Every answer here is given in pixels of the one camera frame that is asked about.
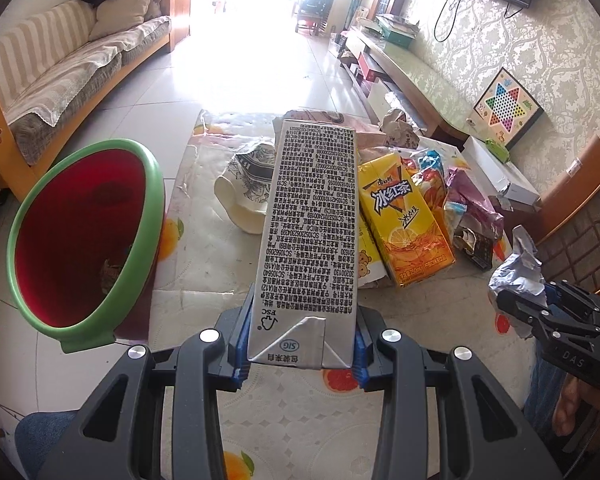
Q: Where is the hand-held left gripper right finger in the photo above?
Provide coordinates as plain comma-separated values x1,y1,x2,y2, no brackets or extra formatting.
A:
350,305,563,480

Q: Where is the person's right leg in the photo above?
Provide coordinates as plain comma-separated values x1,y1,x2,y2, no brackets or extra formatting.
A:
522,355,571,441

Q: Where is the person's left leg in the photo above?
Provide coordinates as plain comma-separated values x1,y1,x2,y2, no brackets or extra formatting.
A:
15,400,83,480

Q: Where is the curved wooden cabinet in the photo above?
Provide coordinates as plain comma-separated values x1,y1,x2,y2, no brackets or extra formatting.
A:
535,110,600,296

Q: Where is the green plastic case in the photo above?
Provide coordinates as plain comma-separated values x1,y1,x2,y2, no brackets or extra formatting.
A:
485,139,511,162

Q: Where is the crushed white paper cup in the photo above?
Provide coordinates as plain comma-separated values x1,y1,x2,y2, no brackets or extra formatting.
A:
215,142,276,235

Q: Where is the small black packet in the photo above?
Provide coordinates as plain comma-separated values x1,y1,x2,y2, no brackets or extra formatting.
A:
452,227,496,271

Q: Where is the crumpled brown paper bag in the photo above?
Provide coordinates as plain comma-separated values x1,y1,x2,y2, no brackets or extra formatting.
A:
380,107,421,150

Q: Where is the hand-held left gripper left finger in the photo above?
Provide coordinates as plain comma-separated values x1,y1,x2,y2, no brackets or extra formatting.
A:
37,282,256,480

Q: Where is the bear print packet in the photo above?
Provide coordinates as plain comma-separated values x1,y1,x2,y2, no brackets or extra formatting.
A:
357,232,388,288

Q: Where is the black television cable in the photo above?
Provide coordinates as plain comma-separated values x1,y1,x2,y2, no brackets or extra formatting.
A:
434,0,463,43

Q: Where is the red bin with green rim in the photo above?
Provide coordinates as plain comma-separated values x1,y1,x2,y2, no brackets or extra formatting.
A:
6,138,167,354

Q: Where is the star checkers board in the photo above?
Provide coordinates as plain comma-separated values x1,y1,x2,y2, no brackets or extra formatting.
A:
472,67,546,150

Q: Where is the brown crumpled paper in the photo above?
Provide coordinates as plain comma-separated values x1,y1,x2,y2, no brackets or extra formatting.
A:
99,245,133,293

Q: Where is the silver foil wrapper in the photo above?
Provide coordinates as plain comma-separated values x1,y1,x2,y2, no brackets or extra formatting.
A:
487,225,548,338

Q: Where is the long television cabinet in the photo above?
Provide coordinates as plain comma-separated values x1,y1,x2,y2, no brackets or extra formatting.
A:
340,25,486,143

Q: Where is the wooden chair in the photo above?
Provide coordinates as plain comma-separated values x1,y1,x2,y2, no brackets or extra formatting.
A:
295,0,336,36

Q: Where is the person's leg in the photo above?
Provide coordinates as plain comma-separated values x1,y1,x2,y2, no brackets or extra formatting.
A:
15,400,83,480
522,355,571,441

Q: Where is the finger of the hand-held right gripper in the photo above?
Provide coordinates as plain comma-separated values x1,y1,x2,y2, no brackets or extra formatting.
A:
495,289,600,347
544,280,600,332

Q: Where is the person's right hand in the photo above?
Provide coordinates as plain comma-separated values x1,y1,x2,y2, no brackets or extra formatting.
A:
552,377,598,438

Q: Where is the pink snack wrapper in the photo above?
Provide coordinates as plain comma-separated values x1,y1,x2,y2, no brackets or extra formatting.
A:
445,167,506,241

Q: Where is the green tray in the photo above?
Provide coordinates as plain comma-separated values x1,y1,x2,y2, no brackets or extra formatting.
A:
377,12,421,48

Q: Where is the wooden sofa with striped cover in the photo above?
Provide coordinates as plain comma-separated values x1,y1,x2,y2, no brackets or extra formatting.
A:
0,0,173,201

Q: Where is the long white cardboard box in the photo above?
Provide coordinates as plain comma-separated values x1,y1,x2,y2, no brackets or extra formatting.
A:
462,135,541,206

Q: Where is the red box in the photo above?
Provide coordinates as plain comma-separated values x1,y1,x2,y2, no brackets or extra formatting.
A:
357,52,381,81

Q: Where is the orange and blue snack wrapper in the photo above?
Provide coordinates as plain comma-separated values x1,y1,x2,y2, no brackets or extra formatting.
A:
405,147,468,196

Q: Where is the silver drink carton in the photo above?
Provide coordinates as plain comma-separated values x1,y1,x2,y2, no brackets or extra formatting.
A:
246,119,358,372

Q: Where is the wooden door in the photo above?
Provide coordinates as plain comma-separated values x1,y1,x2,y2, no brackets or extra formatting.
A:
170,0,193,53

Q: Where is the large beige pillow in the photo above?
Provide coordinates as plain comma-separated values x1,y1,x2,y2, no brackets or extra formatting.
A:
89,0,156,41

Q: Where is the fruit print tablecloth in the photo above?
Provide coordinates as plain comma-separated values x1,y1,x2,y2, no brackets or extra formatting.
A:
145,107,531,480

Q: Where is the yellow tea carton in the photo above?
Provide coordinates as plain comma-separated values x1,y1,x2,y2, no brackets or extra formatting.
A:
357,152,456,288

